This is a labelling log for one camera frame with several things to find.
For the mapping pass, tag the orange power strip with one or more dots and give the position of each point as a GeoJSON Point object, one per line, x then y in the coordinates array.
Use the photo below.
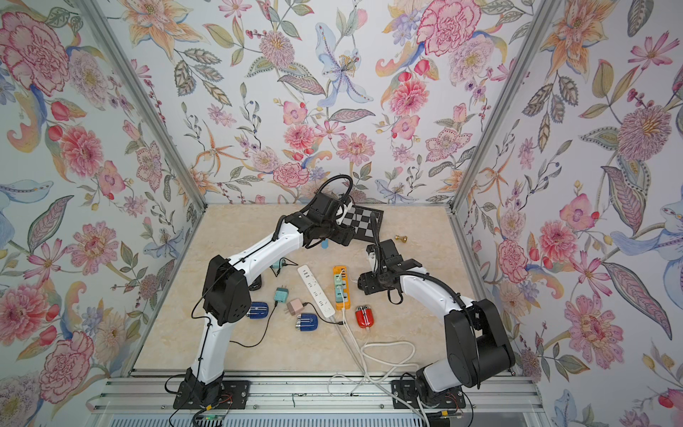
{"type": "Point", "coordinates": [345, 306]}

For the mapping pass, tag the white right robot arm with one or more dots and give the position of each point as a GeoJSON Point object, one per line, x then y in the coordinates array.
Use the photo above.
{"type": "Point", "coordinates": [477, 345]}

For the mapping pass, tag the white power strip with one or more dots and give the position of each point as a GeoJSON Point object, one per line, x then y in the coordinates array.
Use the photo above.
{"type": "Point", "coordinates": [322, 303]}

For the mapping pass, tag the black silver chessboard box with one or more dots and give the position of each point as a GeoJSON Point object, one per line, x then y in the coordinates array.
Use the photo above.
{"type": "Point", "coordinates": [359, 218]}

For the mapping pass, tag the pink usb charger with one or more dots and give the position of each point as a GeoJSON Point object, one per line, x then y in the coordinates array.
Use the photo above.
{"type": "Point", "coordinates": [295, 307]}

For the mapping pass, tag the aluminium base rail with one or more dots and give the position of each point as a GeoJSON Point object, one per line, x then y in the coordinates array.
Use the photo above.
{"type": "Point", "coordinates": [147, 399]}

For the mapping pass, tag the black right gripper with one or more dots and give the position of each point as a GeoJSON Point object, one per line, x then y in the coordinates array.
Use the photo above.
{"type": "Point", "coordinates": [368, 280]}

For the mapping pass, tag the aluminium frame post left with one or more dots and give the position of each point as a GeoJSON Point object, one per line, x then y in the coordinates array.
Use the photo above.
{"type": "Point", "coordinates": [95, 18]}

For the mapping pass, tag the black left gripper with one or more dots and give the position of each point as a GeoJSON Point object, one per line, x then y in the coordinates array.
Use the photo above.
{"type": "Point", "coordinates": [341, 236]}

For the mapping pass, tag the aluminium frame post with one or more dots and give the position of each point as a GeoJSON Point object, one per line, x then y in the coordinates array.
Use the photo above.
{"type": "Point", "coordinates": [95, 18]}
{"type": "Point", "coordinates": [538, 27]}

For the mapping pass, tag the aluminium frame post right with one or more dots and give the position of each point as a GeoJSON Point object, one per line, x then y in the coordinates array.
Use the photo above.
{"type": "Point", "coordinates": [538, 27]}

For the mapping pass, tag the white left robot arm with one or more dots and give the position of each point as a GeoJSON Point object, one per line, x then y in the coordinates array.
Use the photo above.
{"type": "Point", "coordinates": [226, 297]}

